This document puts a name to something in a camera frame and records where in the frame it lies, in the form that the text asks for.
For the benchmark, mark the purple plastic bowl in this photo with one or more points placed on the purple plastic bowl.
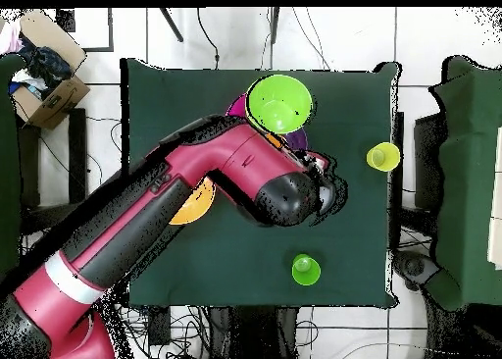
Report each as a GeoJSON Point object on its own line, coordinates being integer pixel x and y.
{"type": "Point", "coordinates": [297, 139]}

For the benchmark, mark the orange plastic cup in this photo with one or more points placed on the orange plastic cup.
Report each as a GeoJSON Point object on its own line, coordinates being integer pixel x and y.
{"type": "Point", "coordinates": [274, 140]}

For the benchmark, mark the green plastic bowl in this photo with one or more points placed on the green plastic bowl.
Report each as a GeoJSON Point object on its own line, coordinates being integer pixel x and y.
{"type": "Point", "coordinates": [280, 104]}

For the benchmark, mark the pink plastic bowl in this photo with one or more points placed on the pink plastic bowl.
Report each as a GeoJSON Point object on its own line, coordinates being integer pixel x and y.
{"type": "Point", "coordinates": [236, 107]}

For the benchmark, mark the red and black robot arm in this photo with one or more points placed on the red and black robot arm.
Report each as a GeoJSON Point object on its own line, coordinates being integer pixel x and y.
{"type": "Point", "coordinates": [235, 159]}

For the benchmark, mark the yellow plastic cup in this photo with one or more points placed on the yellow plastic cup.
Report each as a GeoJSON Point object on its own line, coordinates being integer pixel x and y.
{"type": "Point", "coordinates": [383, 157]}

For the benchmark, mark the dark green tablecloth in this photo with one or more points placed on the dark green tablecloth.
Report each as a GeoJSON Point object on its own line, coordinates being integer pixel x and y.
{"type": "Point", "coordinates": [274, 237]}

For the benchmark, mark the green plastic cup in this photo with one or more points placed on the green plastic cup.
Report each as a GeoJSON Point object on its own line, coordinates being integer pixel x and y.
{"type": "Point", "coordinates": [306, 270]}

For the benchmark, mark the large orange plastic bowl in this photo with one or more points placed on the large orange plastic bowl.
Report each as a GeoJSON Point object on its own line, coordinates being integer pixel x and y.
{"type": "Point", "coordinates": [194, 208]}

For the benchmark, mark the black equipment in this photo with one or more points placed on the black equipment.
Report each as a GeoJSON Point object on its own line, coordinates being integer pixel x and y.
{"type": "Point", "coordinates": [413, 266]}

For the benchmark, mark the black tripod leg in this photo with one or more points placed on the black tripod leg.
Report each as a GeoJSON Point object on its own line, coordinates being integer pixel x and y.
{"type": "Point", "coordinates": [275, 25]}
{"type": "Point", "coordinates": [171, 24]}

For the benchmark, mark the dark green cloth cover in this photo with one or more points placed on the dark green cloth cover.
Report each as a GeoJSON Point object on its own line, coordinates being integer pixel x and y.
{"type": "Point", "coordinates": [470, 139]}
{"type": "Point", "coordinates": [8, 159]}

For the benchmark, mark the black power brick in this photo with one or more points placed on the black power brick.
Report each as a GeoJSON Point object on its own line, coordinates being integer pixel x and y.
{"type": "Point", "coordinates": [159, 327]}

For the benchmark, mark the cardboard box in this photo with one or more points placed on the cardboard box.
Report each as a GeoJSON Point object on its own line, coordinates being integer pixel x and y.
{"type": "Point", "coordinates": [59, 108]}

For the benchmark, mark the dark blue clothing bundle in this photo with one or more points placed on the dark blue clothing bundle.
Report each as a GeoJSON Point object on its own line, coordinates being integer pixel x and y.
{"type": "Point", "coordinates": [47, 64]}

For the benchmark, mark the pale pink cloth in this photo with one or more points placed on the pale pink cloth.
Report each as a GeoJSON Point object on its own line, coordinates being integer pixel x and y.
{"type": "Point", "coordinates": [10, 39]}

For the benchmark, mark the black metal frame stand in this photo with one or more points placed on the black metal frame stand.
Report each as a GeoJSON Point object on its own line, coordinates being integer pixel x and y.
{"type": "Point", "coordinates": [77, 159]}

